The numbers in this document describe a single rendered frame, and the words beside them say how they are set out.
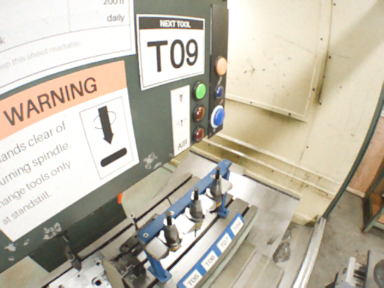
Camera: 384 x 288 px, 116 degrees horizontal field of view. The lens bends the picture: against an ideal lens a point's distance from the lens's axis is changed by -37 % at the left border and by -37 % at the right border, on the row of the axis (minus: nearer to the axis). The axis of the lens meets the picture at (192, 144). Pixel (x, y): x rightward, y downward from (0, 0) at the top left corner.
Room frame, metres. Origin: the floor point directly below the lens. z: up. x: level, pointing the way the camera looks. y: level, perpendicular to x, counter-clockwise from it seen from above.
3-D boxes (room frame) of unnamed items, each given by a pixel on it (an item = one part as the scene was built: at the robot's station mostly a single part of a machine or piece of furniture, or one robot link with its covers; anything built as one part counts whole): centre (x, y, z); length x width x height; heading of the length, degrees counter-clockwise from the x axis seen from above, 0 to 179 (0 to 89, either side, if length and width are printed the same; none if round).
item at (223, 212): (0.61, -0.14, 1.05); 0.10 x 0.05 x 0.30; 51
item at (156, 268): (0.27, 0.14, 1.05); 0.10 x 0.05 x 0.30; 51
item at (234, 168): (0.57, -0.18, 1.21); 0.07 x 0.05 x 0.01; 51
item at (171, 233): (0.27, 0.06, 1.26); 0.04 x 0.04 x 0.07
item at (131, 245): (0.43, 0.23, 0.93); 0.26 x 0.05 x 0.06; 146
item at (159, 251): (0.23, 0.09, 1.21); 0.07 x 0.05 x 0.01; 51
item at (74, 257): (0.23, 0.49, 0.97); 0.13 x 0.03 x 0.15; 51
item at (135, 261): (0.23, 0.24, 0.97); 0.13 x 0.03 x 0.15; 141
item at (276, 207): (0.68, -0.11, 0.75); 0.89 x 0.70 x 0.26; 51
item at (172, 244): (0.27, 0.06, 1.21); 0.06 x 0.06 x 0.03
